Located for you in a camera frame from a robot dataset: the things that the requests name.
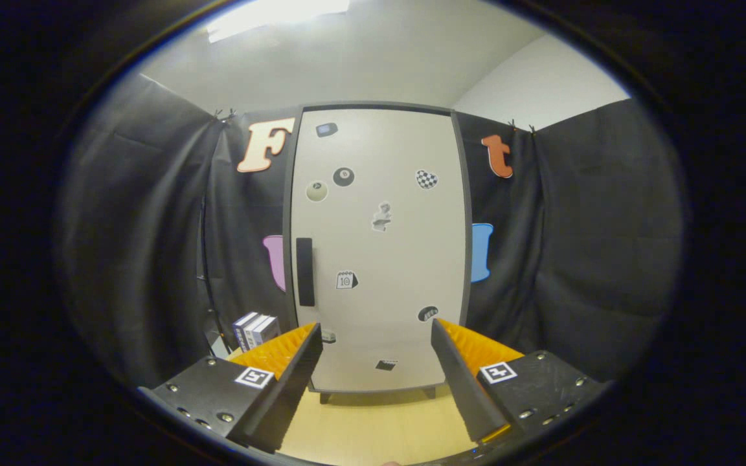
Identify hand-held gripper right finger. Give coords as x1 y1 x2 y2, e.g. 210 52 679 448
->
431 317 613 444

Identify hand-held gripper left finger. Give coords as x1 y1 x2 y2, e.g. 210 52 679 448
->
137 322 324 454

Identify black door handle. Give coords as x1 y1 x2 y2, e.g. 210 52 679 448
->
296 238 316 307

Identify grey book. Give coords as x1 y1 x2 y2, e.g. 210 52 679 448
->
255 316 281 346

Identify dark blue book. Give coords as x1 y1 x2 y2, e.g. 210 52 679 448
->
231 313 258 352

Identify black stand pole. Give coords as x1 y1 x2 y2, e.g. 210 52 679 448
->
198 194 228 350

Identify black backdrop cloth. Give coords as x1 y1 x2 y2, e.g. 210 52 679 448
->
62 72 683 389

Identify grey cabinet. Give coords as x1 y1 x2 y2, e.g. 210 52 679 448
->
281 100 475 405

